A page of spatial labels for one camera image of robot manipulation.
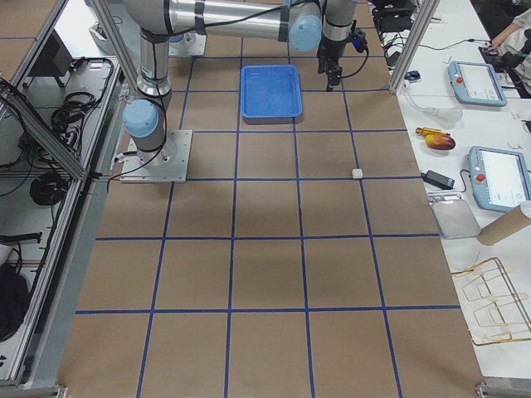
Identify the aluminium frame post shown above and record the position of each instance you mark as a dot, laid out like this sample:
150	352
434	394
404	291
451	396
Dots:
419	27

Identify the white block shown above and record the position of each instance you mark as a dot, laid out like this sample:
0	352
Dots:
357	173

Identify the yellow handled screwdriver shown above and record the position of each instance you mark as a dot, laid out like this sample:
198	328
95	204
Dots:
425	131

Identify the far teach pendant tablet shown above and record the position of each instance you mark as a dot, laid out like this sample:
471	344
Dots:
476	84

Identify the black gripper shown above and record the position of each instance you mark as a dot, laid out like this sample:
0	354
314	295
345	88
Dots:
330	50

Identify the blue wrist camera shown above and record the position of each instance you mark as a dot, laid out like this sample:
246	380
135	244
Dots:
359	40

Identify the metal tray on desk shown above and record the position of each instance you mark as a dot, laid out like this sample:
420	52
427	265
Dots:
455	219

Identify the gold wire rack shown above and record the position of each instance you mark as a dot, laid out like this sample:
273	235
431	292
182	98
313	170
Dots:
495	310

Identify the red yellow mango toy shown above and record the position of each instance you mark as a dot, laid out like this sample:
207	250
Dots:
439	142

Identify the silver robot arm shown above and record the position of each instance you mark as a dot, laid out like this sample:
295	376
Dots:
324	26

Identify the near teach pendant tablet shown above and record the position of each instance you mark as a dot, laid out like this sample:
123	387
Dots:
499	178

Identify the teach pendant tablet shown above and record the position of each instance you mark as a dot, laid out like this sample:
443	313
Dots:
499	178
476	84

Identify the black power adapter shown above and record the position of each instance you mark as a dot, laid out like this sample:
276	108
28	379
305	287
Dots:
437	180

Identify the blue plastic tray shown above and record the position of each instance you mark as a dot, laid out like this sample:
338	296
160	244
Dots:
270	93

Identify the cardboard tube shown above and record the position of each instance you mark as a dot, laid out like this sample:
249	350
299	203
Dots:
508	224

